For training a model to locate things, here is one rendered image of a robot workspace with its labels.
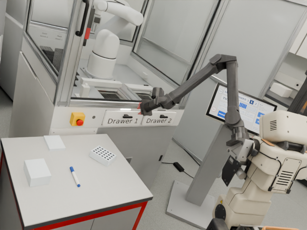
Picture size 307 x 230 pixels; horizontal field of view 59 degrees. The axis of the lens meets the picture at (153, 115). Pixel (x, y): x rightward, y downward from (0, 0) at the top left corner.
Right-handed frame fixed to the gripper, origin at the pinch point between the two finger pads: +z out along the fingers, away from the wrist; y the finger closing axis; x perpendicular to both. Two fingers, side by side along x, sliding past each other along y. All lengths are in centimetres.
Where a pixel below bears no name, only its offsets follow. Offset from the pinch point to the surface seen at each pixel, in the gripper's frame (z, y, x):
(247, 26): -4, 97, -155
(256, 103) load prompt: -23, 3, -101
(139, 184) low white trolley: -13.0, -44.4, 16.2
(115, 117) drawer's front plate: 12.0, -0.9, 10.6
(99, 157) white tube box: 0.0, -27.0, 31.1
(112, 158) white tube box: -2.4, -28.4, 24.3
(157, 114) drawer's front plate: 10.4, 1.1, -23.8
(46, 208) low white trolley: -16, -47, 65
